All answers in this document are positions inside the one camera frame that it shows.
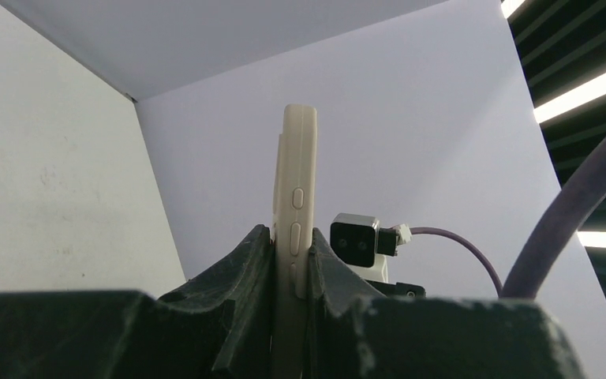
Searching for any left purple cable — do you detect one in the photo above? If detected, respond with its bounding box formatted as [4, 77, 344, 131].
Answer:
[500, 104, 606, 300]

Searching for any beige phone case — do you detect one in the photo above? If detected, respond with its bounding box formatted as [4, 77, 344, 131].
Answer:
[271, 104, 318, 378]

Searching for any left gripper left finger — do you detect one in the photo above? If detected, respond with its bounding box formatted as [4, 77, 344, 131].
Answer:
[0, 225, 274, 378]

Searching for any purple cable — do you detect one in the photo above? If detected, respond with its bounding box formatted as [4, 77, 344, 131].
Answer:
[410, 226, 505, 298]
[500, 104, 606, 300]

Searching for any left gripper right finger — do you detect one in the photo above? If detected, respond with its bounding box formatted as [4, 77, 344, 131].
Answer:
[308, 231, 585, 378]

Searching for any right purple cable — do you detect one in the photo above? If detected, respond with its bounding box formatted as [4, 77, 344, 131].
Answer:
[410, 226, 505, 298]

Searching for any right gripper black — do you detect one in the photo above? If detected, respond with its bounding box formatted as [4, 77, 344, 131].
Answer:
[367, 280, 426, 298]

